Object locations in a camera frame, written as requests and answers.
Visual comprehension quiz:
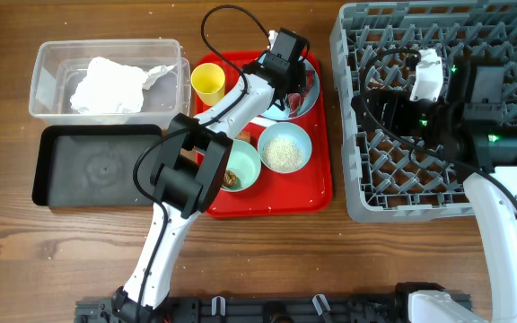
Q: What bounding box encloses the green bowl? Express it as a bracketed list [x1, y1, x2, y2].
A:
[221, 139, 261, 192]

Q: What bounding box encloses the red snack wrapper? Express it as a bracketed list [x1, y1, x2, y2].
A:
[285, 70, 315, 118]

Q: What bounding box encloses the white plastic spoon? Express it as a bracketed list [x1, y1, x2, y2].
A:
[250, 117, 276, 128]

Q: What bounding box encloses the yellow plastic cup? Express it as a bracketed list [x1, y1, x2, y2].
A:
[191, 63, 226, 106]

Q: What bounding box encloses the white rice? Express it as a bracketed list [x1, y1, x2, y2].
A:
[263, 137, 303, 173]

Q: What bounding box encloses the brown food lump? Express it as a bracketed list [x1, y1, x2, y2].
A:
[223, 170, 238, 188]

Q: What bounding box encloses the black plastic tray bin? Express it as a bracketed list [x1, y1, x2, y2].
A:
[31, 125, 162, 208]

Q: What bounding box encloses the orange carrot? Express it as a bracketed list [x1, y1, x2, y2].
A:
[236, 131, 251, 144]

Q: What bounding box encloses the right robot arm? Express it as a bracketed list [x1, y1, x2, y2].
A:
[351, 57, 517, 322]

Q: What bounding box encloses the grey dishwasher rack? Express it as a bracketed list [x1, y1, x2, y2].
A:
[329, 1, 517, 223]

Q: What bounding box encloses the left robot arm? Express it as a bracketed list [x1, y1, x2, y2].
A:
[111, 29, 310, 322]

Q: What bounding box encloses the light blue plate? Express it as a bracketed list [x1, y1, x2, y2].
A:
[261, 60, 320, 121]

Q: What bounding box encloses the light blue bowl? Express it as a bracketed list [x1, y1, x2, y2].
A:
[258, 122, 312, 174]

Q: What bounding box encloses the clear plastic bin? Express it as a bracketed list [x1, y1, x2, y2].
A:
[29, 39, 191, 129]

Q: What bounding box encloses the white napkin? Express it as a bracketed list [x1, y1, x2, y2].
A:
[69, 57, 176, 115]

